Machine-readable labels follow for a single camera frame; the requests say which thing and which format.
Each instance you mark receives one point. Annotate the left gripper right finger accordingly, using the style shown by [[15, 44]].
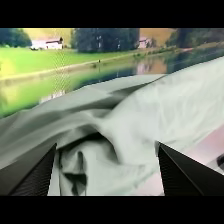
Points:
[[186, 176]]

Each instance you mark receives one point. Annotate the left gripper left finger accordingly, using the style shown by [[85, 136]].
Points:
[[31, 176]]

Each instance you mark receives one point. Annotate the pale grey-green garment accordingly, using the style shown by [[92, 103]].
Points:
[[140, 120]]

